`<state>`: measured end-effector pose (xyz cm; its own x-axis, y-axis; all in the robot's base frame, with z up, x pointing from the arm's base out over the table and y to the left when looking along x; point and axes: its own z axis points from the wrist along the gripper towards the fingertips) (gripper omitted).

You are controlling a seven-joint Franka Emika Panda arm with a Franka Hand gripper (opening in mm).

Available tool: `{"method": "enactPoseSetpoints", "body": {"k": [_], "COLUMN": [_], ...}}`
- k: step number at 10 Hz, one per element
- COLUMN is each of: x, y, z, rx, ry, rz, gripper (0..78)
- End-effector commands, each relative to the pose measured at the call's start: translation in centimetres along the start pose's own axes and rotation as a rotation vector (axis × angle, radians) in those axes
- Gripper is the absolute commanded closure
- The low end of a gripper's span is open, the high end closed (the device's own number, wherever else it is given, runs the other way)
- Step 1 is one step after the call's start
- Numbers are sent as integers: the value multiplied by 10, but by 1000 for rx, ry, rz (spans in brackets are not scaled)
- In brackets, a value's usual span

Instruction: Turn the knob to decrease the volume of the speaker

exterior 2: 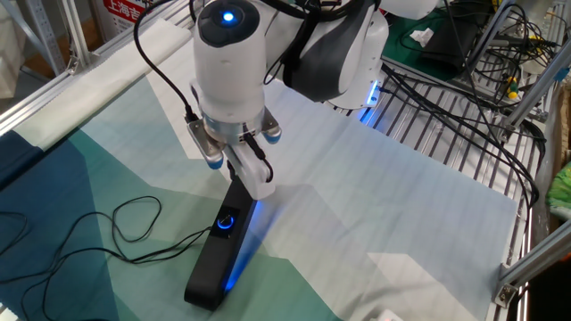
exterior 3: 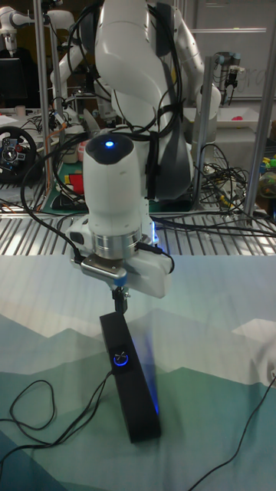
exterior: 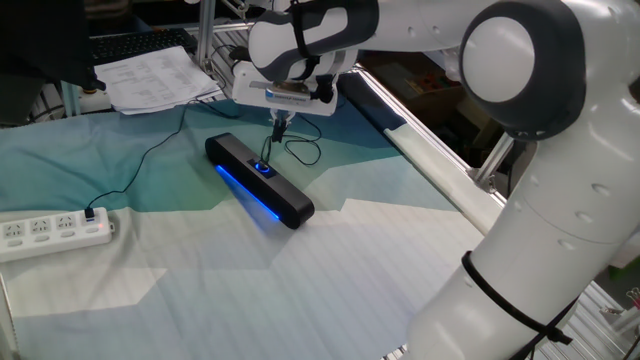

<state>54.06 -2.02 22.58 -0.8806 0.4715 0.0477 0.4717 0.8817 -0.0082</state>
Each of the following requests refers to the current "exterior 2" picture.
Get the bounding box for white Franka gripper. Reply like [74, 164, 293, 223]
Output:
[221, 141, 277, 201]

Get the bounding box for blue-lit speaker volume knob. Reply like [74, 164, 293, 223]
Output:
[216, 212, 236, 231]

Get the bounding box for black soundbar speaker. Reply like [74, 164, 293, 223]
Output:
[184, 176, 261, 312]

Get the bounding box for teal and white tablecloth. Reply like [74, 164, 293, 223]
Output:
[0, 17, 519, 321]

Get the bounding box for red and white sign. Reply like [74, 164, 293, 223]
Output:
[101, 0, 157, 33]

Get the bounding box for green cutting mat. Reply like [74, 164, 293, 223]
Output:
[382, 6, 496, 84]

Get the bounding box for crumpled white paper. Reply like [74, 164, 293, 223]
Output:
[409, 27, 435, 48]

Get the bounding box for perforated steel upright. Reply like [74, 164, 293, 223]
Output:
[24, 0, 68, 76]

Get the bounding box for black flat device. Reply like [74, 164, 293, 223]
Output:
[420, 16, 482, 76]

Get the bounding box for green plastic bag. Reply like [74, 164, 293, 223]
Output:
[544, 160, 571, 220]

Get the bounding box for silver wrist camera blue caps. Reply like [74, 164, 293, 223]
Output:
[186, 108, 284, 170]

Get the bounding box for black camera cable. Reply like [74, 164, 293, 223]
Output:
[132, 0, 274, 184]

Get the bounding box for thin black speaker cable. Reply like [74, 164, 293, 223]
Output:
[0, 194, 213, 321]

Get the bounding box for aluminium table edge rail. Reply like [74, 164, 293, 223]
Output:
[0, 0, 197, 137]

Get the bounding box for aluminium frame post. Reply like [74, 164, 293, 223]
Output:
[57, 0, 95, 75]
[501, 42, 571, 135]
[492, 220, 571, 309]

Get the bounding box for yellow handled screwdriver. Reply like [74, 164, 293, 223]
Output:
[505, 74, 521, 101]

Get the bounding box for tangled black cable bundle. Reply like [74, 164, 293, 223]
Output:
[378, 0, 563, 215]

